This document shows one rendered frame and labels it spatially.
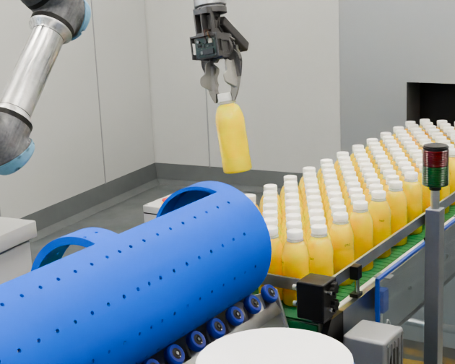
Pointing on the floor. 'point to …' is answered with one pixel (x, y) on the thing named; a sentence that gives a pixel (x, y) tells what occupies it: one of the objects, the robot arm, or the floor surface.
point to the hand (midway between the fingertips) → (225, 96)
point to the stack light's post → (433, 285)
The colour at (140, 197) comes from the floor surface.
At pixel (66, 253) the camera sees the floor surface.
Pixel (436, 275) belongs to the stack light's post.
